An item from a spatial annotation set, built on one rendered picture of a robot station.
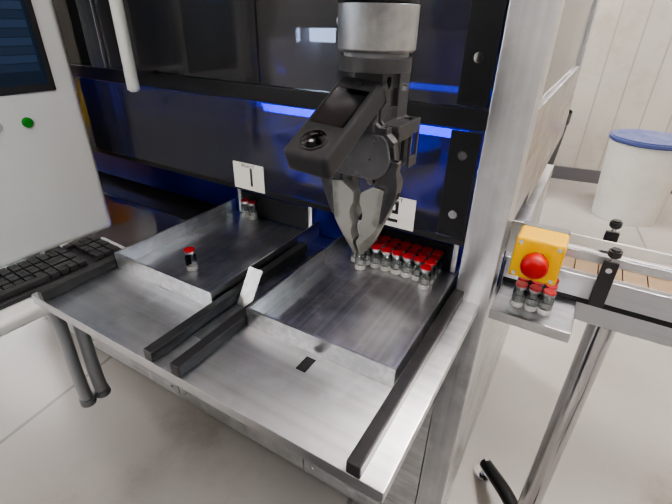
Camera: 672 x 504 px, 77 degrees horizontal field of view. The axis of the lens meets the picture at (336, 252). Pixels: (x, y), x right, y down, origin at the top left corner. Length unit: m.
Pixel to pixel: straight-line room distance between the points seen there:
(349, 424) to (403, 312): 0.25
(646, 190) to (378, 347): 3.23
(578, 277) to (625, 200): 2.91
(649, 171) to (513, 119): 3.04
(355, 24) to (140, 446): 1.58
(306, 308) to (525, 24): 0.53
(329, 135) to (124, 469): 1.50
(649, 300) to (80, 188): 1.26
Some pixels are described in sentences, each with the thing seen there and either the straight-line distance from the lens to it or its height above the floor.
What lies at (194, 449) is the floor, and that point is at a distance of 1.70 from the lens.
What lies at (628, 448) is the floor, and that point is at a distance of 1.96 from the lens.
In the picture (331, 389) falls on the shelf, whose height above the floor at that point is 0.88.
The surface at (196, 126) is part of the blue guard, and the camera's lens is 1.02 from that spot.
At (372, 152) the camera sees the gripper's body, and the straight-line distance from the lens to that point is 0.43.
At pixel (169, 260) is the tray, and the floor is 0.88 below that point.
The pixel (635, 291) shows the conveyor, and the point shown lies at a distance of 0.88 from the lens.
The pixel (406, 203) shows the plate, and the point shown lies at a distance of 0.76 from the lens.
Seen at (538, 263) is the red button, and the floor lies 1.01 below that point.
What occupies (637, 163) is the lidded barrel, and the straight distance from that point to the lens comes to 3.67.
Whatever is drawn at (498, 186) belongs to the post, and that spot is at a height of 1.10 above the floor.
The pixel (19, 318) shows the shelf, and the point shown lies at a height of 0.80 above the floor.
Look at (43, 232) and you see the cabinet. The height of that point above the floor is 0.85.
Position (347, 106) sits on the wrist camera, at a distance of 0.41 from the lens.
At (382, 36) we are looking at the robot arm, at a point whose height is 1.31.
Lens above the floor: 1.32
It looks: 29 degrees down
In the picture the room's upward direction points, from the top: 1 degrees clockwise
